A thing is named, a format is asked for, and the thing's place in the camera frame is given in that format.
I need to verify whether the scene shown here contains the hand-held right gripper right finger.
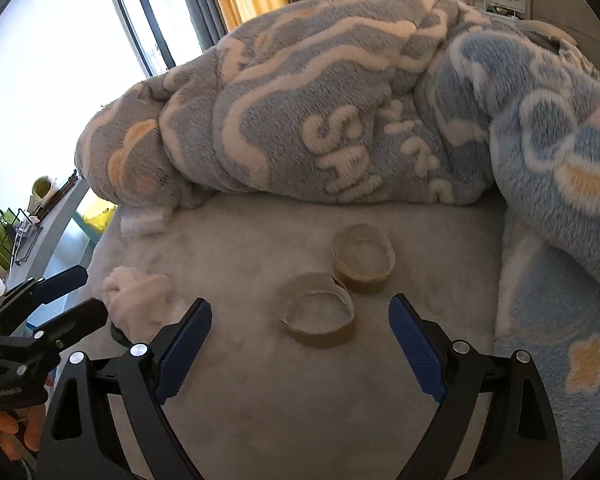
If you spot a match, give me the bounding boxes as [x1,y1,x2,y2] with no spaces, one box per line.
[387,294,563,480]

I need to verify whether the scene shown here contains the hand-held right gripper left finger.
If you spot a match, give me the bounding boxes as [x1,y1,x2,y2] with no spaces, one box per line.
[39,297,213,480]

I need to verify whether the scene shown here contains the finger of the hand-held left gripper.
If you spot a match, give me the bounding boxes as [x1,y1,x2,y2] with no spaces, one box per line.
[2,265,88,313]
[32,299,109,353]

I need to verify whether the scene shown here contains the white tissue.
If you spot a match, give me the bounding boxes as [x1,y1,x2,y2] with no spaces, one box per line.
[101,266,181,341]

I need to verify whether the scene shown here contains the brown cardboard tape roll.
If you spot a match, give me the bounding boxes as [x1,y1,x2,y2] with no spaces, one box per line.
[280,272,357,347]
[331,224,396,295]

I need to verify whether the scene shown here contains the person's left hand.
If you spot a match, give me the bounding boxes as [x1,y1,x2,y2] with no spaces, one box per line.
[0,402,47,463]

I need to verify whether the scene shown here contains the light blue table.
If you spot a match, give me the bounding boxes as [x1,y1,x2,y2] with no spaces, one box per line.
[2,179,106,356]

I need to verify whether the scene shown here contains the green handbag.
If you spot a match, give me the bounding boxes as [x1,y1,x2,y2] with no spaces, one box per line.
[0,202,31,268]

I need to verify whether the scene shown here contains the dark wooden sticks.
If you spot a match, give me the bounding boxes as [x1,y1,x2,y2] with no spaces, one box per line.
[47,170,78,211]

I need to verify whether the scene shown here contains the grey-blue bed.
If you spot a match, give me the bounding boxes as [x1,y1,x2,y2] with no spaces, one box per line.
[87,192,506,480]

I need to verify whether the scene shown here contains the blue patterned fleece blanket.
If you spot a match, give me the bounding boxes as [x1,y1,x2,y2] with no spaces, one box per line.
[75,0,600,480]

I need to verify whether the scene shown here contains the black framed glass door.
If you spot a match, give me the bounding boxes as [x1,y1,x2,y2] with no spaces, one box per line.
[102,0,188,73]

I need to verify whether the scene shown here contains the grey curtain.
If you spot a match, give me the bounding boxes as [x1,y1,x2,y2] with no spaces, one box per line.
[172,0,228,51]

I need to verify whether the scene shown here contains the beige pillow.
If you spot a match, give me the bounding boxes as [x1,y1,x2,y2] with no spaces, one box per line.
[515,19,578,46]

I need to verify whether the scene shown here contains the grey headboard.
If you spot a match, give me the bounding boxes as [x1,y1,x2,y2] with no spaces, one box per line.
[527,0,600,76]

